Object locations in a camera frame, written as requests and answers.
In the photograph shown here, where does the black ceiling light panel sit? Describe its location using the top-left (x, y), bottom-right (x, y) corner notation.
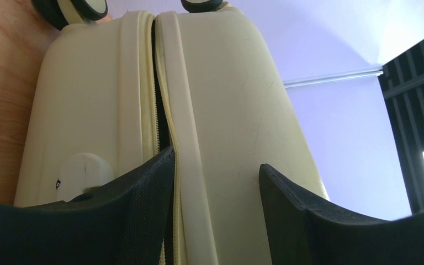
top-left (378, 40), bottom-right (424, 213)

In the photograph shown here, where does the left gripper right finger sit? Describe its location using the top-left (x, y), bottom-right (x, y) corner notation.
top-left (259, 164), bottom-right (424, 264)

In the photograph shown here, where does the cream suitcase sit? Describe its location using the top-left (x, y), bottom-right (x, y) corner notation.
top-left (14, 1), bottom-right (327, 264)

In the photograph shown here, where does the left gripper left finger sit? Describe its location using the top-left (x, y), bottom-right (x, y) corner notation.
top-left (0, 147), bottom-right (175, 264)

